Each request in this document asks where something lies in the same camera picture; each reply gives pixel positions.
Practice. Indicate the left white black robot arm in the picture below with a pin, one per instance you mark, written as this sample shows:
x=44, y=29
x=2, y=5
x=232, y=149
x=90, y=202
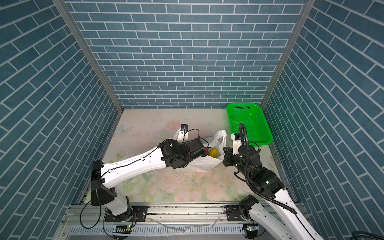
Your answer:
x=105, y=177

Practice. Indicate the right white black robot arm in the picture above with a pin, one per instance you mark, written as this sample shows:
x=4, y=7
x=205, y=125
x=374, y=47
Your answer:
x=289, y=223

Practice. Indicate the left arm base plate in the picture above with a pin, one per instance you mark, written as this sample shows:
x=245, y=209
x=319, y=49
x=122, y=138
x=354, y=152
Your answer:
x=133, y=215

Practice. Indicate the right corner aluminium post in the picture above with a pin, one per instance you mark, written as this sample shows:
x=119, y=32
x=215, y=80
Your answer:
x=304, y=14

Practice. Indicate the yellow lemon fruit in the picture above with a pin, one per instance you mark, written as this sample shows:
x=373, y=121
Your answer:
x=214, y=153

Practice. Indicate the white plastic bag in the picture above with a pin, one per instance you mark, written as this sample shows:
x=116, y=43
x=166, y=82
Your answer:
x=207, y=163

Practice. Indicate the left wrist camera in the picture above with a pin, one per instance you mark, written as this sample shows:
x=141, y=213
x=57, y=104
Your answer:
x=183, y=133

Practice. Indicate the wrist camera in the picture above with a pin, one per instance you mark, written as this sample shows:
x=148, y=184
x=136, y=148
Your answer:
x=183, y=133
x=237, y=142

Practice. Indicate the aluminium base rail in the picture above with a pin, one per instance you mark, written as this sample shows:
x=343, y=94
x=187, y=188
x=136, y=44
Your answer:
x=164, y=221

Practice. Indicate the green plastic basket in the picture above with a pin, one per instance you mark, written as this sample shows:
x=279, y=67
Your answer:
x=252, y=116

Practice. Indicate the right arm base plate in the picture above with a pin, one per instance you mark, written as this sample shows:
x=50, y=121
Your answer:
x=235, y=213

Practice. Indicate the left corner aluminium post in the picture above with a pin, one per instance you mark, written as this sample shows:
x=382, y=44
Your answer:
x=75, y=31

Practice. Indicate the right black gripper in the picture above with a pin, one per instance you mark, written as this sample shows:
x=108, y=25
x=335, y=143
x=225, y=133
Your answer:
x=228, y=154

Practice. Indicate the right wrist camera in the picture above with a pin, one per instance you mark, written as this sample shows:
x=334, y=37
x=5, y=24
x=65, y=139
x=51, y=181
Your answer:
x=237, y=142

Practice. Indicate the corner aluminium post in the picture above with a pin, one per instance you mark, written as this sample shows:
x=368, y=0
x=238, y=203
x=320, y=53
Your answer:
x=75, y=31
x=304, y=14

